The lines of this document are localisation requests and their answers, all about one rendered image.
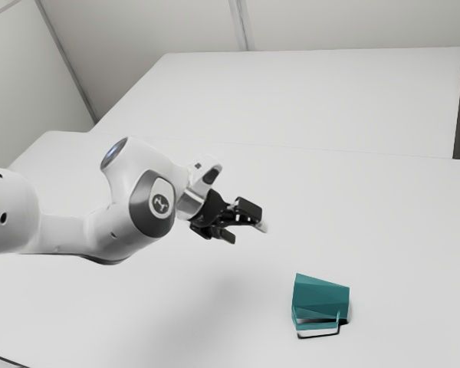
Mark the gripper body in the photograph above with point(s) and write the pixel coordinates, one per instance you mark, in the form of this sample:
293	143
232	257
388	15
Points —
211	213

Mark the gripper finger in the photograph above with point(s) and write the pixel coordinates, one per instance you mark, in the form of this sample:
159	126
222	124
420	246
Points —
249	212
223	233

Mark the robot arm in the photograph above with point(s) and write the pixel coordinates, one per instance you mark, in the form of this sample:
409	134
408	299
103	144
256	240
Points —
73	222

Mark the teal faceted mug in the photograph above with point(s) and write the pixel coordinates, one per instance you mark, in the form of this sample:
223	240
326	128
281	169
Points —
317	303

